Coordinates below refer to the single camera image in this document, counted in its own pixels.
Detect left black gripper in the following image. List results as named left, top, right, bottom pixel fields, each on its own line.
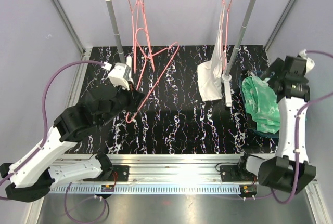
left=98, top=79, right=145, bottom=127

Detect pink wire hanger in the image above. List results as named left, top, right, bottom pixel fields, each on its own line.
left=133, top=0, right=155, bottom=71
left=125, top=28, right=180, bottom=124
left=223, top=0, right=233, bottom=72
left=127, top=0, right=147, bottom=74

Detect green tie-dye trousers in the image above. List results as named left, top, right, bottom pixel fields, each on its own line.
left=241, top=76, right=280, bottom=134

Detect black white tie-dye trousers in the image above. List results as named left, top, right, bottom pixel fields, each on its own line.
left=241, top=70, right=263, bottom=80

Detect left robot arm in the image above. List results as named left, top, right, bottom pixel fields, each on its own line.
left=1, top=86, right=145, bottom=203

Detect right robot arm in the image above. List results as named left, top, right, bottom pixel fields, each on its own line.
left=236, top=56, right=316, bottom=196

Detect blue plastic basket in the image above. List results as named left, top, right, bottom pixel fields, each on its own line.
left=239, top=76, right=279, bottom=138

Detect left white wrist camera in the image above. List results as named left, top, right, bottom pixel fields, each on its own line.
left=103, top=62, right=133, bottom=90

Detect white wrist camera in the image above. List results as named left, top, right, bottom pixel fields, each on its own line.
left=298, top=49, right=315, bottom=74
left=103, top=62, right=133, bottom=90

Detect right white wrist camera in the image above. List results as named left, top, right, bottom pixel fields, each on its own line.
left=298, top=49, right=315, bottom=74

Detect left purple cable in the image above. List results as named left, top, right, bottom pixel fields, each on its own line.
left=0, top=60, right=106, bottom=201

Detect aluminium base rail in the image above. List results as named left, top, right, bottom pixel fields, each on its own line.
left=44, top=153, right=319, bottom=185

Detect right aluminium corner post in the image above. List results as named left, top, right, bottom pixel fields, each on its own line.
left=264, top=0, right=298, bottom=51

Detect aluminium corner post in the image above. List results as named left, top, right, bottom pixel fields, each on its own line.
left=264, top=0, right=298, bottom=51
left=50, top=0, right=85, bottom=56

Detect white slotted cable duct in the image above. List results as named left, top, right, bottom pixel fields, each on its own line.
left=45, top=184, right=242, bottom=195

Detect purple floor cable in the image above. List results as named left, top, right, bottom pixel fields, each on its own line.
left=63, top=182, right=111, bottom=222

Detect left aluminium corner post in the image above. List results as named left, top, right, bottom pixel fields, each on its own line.
left=50, top=0, right=85, bottom=56

